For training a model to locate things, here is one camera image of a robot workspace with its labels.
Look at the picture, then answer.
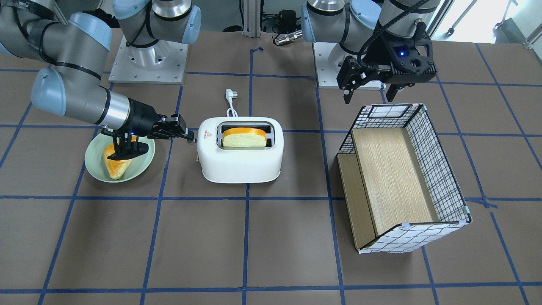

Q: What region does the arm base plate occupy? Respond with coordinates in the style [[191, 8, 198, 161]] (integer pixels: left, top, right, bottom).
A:
[[312, 42, 388, 90], [109, 37, 188, 85]]

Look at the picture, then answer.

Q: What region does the aluminium frame post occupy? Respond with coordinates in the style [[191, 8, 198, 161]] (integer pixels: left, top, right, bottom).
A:
[[240, 0, 263, 39]]

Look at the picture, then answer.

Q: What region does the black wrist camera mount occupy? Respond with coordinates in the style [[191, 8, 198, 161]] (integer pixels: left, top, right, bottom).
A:
[[101, 128, 149, 161]]

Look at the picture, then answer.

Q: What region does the white toaster power cable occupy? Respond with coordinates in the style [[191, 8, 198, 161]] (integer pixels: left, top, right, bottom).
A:
[[225, 89, 239, 118]]

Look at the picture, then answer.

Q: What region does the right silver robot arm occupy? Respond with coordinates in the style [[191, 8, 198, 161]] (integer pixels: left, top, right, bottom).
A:
[[1, 0, 202, 141]]

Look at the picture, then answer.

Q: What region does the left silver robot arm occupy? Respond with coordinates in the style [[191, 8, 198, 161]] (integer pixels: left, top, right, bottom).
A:
[[301, 0, 439, 104]]

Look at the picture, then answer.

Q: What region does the white toaster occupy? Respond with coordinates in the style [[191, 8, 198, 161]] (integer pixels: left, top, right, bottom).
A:
[[196, 116, 284, 183]]

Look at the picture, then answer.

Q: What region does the yellow bread slice in toaster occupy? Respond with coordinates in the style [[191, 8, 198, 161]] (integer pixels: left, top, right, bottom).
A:
[[222, 127, 267, 147]]

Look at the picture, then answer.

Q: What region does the triangular bread on plate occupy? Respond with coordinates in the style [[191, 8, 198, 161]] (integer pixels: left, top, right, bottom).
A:
[[102, 144, 133, 181]]

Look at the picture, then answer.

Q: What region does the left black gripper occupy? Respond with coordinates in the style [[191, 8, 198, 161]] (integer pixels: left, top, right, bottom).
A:
[[337, 21, 437, 104]]

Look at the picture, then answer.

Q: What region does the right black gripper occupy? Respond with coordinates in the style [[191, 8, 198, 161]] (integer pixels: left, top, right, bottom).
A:
[[127, 99, 197, 143]]

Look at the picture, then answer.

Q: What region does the green plate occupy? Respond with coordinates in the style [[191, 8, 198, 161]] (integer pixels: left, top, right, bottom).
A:
[[85, 134, 155, 182]]

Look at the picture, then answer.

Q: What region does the wire and wood shelf rack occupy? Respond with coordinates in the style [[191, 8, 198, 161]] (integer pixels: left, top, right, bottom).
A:
[[336, 103, 473, 255]]

